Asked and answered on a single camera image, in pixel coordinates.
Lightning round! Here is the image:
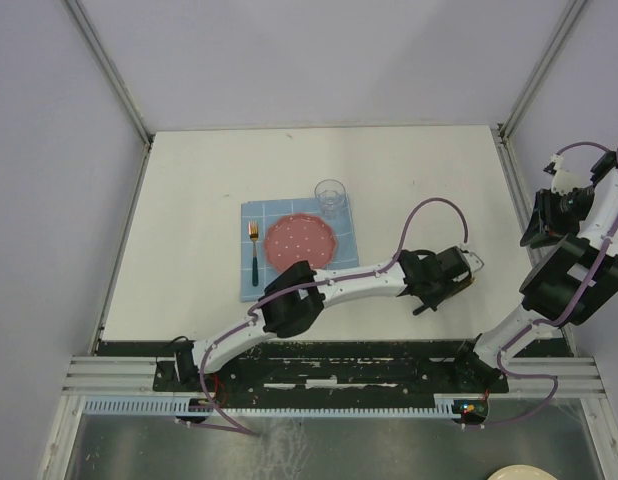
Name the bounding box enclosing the green handled gold knife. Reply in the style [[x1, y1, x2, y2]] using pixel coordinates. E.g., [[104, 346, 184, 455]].
[[460, 274, 476, 289]]

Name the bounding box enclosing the clear plastic cup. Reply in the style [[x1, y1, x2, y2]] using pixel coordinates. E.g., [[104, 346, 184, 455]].
[[314, 179, 346, 219]]

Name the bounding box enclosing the pink dotted plate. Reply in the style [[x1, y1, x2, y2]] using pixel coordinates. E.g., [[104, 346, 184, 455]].
[[263, 213, 338, 273]]

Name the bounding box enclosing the green handled gold fork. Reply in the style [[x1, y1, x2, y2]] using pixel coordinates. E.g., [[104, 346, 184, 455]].
[[248, 220, 259, 287]]

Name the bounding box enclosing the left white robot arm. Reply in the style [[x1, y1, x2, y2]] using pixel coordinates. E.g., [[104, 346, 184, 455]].
[[174, 247, 484, 390]]

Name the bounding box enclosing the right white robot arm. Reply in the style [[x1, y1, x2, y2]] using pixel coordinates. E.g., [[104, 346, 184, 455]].
[[447, 147, 618, 391]]

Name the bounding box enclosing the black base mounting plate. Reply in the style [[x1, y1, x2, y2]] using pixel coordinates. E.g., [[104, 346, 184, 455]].
[[153, 340, 509, 408]]

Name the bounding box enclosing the cream plate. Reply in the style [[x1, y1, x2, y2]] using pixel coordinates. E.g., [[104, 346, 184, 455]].
[[488, 464, 557, 480]]

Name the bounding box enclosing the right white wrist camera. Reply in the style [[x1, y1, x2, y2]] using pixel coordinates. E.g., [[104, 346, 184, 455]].
[[543, 154, 586, 195]]

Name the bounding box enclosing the right aluminium frame post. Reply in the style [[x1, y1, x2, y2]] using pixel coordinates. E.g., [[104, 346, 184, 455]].
[[499, 0, 590, 139]]

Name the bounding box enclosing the aluminium frame post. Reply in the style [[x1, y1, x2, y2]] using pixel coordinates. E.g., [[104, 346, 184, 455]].
[[61, 0, 153, 145], [499, 0, 590, 139]]

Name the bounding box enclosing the light blue cable duct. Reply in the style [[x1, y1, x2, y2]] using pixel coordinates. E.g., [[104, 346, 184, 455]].
[[83, 395, 460, 419]]

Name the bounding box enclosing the left aluminium frame post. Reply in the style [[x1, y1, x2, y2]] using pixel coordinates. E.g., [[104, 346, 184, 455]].
[[61, 0, 153, 145]]

